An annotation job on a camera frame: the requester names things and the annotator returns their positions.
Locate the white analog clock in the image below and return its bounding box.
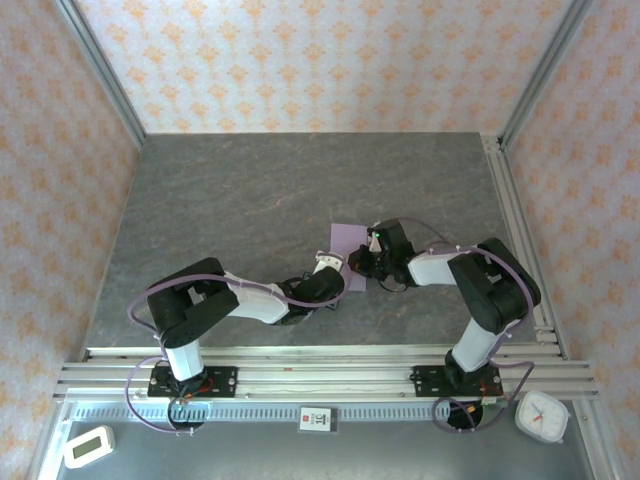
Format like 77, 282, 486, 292
514, 389, 572, 445

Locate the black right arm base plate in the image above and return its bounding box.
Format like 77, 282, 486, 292
412, 364, 503, 399

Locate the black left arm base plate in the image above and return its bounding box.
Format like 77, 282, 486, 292
148, 366, 240, 400

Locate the aluminium frame post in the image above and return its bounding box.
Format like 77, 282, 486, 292
52, 0, 147, 150
499, 0, 596, 151

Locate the white digital timer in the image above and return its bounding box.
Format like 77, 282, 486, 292
62, 424, 116, 470

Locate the purple paper sheet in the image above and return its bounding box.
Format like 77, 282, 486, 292
329, 223, 374, 292

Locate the white label card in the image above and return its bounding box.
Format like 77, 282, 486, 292
298, 406, 340, 434

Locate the aluminium side rail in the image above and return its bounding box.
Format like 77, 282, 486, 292
480, 134, 571, 361

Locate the grey slotted cable duct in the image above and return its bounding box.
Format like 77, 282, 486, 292
69, 402, 454, 424

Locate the aluminium mounting rail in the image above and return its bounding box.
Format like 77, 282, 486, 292
53, 344, 600, 401

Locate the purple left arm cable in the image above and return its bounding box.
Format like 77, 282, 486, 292
128, 249, 354, 437

